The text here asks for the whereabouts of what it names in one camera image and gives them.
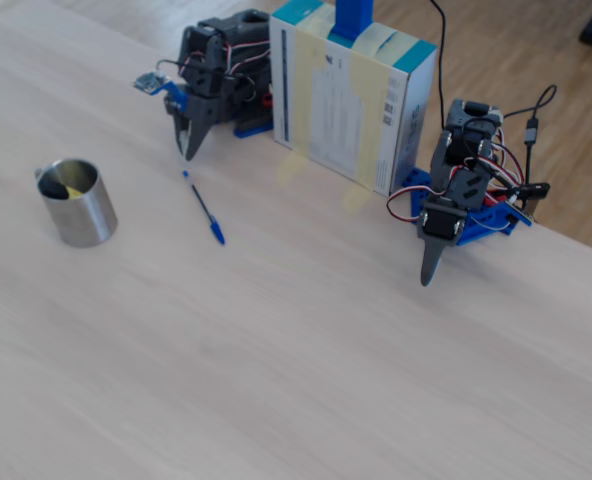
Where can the grey gripper with camera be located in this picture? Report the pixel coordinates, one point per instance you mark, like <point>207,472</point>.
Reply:
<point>199,114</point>

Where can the grey robot arm with camera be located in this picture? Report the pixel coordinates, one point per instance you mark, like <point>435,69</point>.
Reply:
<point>236,30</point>

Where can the blue ballpoint pen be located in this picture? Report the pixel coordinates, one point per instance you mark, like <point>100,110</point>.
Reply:
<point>203,207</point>

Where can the blue camera post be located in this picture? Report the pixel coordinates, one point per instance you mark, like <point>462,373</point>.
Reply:
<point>351,20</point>

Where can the grey gripper without camera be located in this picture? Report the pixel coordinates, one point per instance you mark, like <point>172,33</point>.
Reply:
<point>439,224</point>

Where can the yellowish masking tape strip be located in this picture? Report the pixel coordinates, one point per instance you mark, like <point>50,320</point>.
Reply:
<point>368,125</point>
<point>308,100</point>

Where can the yellow highlighter pen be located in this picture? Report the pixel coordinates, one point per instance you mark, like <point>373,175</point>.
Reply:
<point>56,189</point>

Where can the silver metal cup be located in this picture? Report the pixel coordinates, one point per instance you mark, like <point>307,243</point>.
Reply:
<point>83,220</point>

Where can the blue camera mount bracket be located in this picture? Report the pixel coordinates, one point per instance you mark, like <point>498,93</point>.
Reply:
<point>173,92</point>

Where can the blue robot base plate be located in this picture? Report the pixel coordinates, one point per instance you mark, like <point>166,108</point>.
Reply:
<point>251,129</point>
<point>481,222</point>

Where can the grey robot arm without camera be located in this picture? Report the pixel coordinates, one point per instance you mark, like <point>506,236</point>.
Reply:
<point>468,117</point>

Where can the small wrist camera board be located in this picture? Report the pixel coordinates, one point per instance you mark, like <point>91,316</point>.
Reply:
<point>148,82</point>

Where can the white and teal cardboard box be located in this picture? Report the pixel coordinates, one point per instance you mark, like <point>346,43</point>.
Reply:
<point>341,125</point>

